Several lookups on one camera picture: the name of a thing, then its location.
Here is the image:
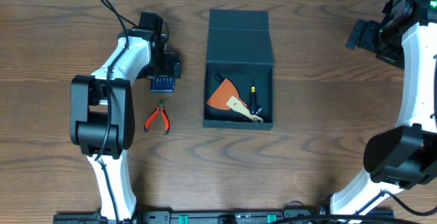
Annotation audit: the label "blue screwdriver set case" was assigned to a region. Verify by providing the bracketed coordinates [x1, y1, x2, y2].
[150, 77, 175, 93]

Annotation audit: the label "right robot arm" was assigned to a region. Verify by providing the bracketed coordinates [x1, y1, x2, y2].
[320, 0, 436, 223]

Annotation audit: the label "orange blade wooden scraper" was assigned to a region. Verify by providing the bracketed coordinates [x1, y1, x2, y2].
[206, 79, 264, 123]

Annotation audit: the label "black yellow screwdriver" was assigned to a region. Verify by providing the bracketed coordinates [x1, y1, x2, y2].
[250, 78, 257, 115]

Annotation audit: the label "black handled claw hammer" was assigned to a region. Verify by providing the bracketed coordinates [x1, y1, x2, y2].
[207, 74, 263, 115]

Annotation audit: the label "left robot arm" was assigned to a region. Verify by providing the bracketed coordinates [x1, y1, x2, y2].
[70, 11, 181, 223]

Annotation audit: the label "dark green box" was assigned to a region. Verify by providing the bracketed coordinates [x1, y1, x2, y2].
[202, 9, 274, 130]

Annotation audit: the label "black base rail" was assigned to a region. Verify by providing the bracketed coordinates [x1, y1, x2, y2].
[53, 209, 395, 224]

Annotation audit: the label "orange handled pliers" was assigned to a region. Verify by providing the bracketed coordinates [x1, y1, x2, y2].
[144, 98, 171, 135]

